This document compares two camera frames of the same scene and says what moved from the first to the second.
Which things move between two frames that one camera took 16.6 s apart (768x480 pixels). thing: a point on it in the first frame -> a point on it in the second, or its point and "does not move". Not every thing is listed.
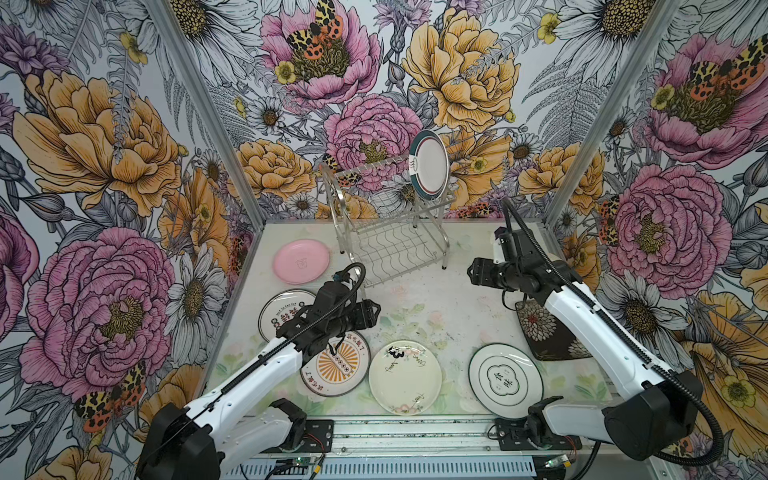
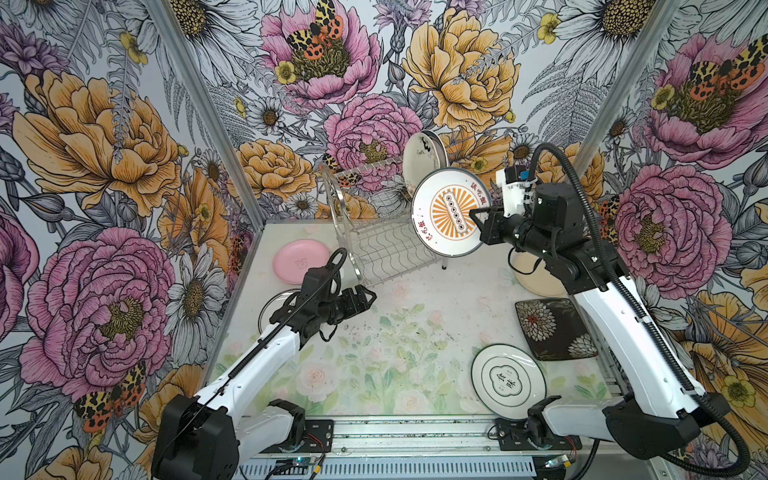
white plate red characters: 279,307 does not move
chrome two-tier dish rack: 381,226 does not move
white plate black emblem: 504,380 does not move
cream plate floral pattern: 405,377 -> 424,154
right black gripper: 482,268 -> 489,230
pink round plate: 301,261 does not move
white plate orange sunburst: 340,368 -> 440,211
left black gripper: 364,314 -> 352,307
